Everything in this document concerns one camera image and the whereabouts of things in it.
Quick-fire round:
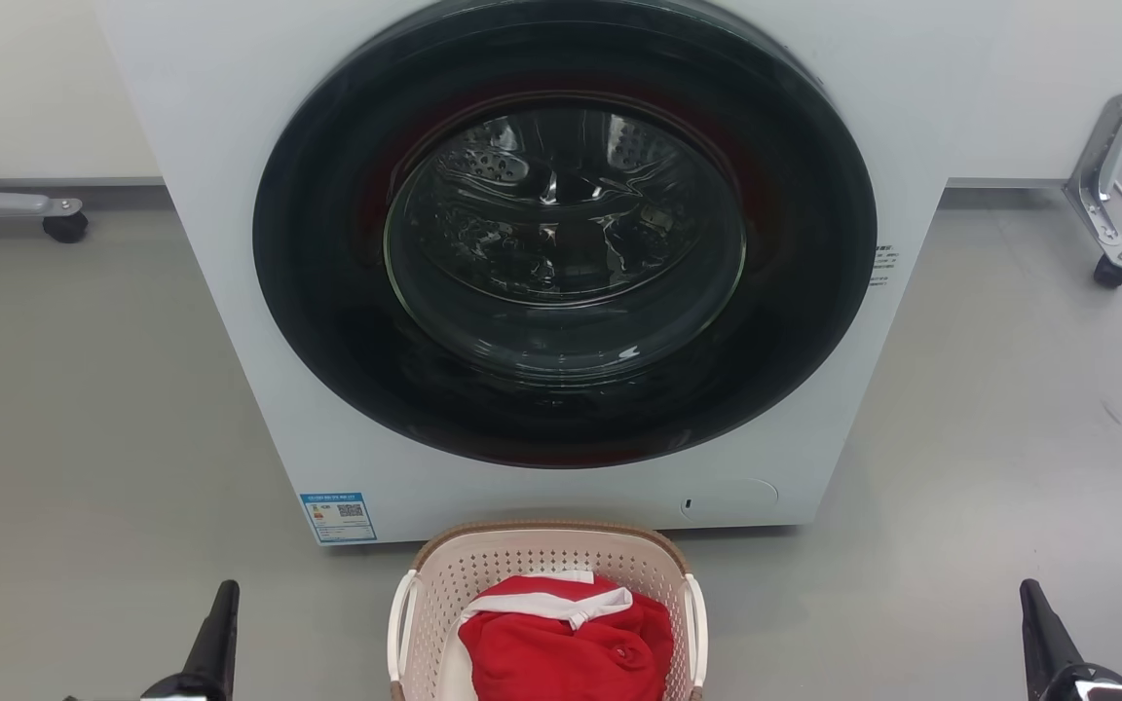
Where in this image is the beige perforated laundry basket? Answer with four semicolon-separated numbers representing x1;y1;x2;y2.
387;520;710;701

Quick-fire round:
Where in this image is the black round washing machine door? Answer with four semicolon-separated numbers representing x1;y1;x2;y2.
252;0;879;470

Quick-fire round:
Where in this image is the blue energy label sticker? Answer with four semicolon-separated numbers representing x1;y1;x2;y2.
300;492;378;544

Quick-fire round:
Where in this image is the red garment with white trim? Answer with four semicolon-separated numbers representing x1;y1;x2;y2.
439;571;676;701

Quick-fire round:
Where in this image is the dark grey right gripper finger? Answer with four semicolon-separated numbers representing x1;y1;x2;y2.
1020;578;1090;688

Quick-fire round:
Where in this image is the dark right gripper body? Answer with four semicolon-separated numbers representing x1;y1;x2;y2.
1026;663;1122;701

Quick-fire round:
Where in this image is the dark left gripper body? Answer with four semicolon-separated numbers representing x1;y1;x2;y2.
139;671;232;701

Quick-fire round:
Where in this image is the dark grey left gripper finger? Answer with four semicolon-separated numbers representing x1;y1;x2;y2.
180;580;241;676

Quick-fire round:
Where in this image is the white washing machine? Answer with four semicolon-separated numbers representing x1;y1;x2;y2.
93;0;1015;547

